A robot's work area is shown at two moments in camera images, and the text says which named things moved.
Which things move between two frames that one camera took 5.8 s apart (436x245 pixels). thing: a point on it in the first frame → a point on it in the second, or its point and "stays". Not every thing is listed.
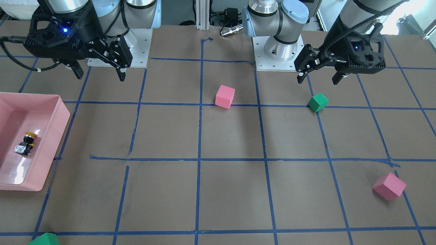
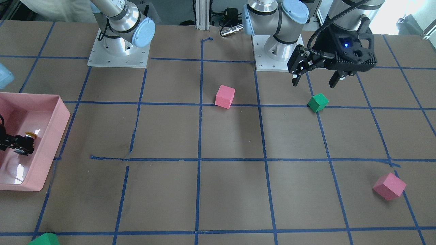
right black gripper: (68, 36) → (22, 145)
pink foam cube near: (389, 186) stays
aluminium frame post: (202, 14) stays
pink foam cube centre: (224, 96) stays
